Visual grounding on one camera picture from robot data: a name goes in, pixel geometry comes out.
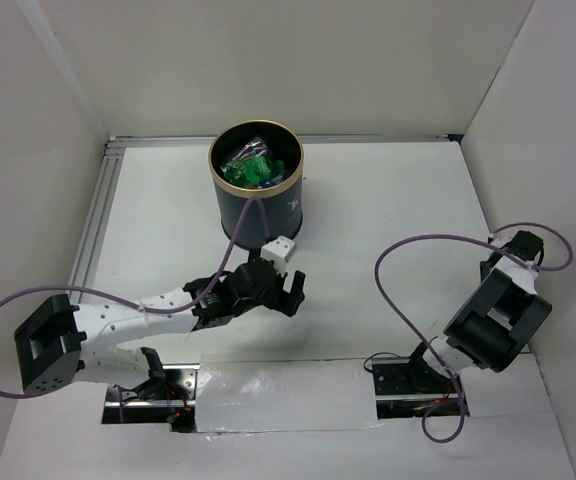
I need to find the green bottle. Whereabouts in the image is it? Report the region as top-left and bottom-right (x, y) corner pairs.
(222, 157), (286, 189)

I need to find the clear bottle blue label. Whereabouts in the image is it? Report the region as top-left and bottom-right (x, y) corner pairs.
(256, 171), (286, 189)

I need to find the clear wide-mouth plastic jar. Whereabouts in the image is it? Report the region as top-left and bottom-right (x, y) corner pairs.
(223, 136), (272, 164)

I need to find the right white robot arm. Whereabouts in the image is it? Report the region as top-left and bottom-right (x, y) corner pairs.
(404, 230), (552, 394)

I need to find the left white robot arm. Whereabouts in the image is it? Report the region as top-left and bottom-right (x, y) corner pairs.
(14, 256), (306, 399)

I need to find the dark blue cylindrical bin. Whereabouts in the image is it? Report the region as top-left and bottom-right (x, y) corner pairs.
(208, 120), (305, 250)

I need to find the silver tape sheet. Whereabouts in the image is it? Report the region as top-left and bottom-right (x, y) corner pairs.
(195, 359), (378, 433)

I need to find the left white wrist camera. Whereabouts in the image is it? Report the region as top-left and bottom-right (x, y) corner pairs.
(260, 236), (297, 275)

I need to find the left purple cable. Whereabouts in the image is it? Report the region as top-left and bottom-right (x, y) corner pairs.
(0, 195), (272, 426)

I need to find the purple cable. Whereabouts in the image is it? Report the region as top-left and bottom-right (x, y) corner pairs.
(0, 195), (272, 426)
(372, 222), (575, 445)

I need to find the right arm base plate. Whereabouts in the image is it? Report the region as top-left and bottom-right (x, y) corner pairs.
(369, 358), (460, 420)

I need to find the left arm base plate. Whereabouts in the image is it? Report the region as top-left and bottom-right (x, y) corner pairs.
(102, 364), (200, 433)

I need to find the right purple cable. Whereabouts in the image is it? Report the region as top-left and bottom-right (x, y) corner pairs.
(372, 222), (575, 445)

